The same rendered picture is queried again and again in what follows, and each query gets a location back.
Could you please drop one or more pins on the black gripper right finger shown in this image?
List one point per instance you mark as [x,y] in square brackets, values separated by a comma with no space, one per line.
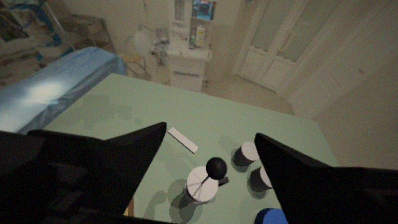
[312,192]

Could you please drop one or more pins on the blue cylinder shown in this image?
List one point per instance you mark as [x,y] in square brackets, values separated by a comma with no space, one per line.
[271,216]

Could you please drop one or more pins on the grey cylinder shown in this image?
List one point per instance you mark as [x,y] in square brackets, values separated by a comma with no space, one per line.
[246,154]
[260,179]

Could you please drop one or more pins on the tan rectangular block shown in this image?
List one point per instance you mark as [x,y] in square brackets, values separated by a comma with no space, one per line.
[130,209]

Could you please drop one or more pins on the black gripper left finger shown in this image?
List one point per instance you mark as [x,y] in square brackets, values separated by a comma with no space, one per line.
[116,165]

